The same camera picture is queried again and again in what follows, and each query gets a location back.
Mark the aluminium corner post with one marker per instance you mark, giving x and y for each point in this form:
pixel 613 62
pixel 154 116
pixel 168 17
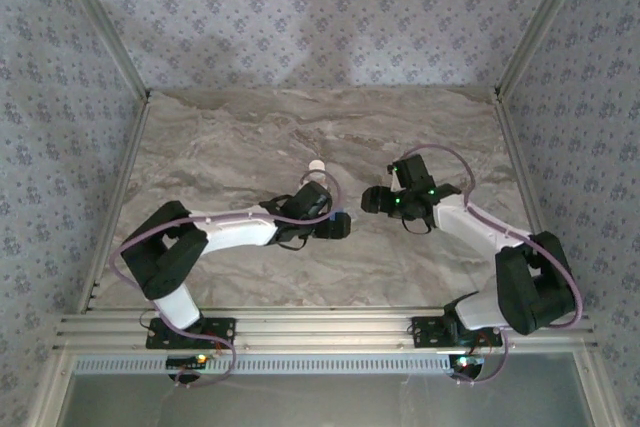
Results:
pixel 103 22
pixel 542 22

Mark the long aluminium mounting rail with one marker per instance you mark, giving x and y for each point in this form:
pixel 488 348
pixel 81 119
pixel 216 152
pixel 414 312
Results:
pixel 325 329

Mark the left controller board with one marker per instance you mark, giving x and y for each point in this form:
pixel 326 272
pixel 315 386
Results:
pixel 187 361

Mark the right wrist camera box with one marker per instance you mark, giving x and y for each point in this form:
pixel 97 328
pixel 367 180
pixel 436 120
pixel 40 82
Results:
pixel 415 172

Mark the grey metal panel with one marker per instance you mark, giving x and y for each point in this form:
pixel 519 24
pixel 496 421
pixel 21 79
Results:
pixel 325 402

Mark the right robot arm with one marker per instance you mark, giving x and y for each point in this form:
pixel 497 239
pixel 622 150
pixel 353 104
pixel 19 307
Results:
pixel 460 227

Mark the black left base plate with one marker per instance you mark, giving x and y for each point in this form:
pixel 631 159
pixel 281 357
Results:
pixel 157 339

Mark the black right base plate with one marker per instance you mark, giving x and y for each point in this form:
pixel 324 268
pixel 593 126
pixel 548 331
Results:
pixel 425 334

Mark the right controller board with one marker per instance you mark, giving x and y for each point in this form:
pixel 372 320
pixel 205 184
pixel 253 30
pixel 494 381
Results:
pixel 467 363

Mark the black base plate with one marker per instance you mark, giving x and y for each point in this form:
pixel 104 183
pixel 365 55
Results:
pixel 157 339
pixel 425 334

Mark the white pill bottle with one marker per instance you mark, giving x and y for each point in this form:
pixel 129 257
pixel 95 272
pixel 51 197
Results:
pixel 316 166

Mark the aluminium side rail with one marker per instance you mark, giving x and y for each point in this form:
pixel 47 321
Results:
pixel 522 172
pixel 117 197

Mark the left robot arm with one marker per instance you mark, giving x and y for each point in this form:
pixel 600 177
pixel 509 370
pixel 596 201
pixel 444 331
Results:
pixel 235 232

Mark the controller board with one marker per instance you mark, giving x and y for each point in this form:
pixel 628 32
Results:
pixel 187 361
pixel 467 363

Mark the blue pill organizer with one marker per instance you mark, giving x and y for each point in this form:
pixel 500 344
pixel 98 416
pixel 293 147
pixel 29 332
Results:
pixel 337 214

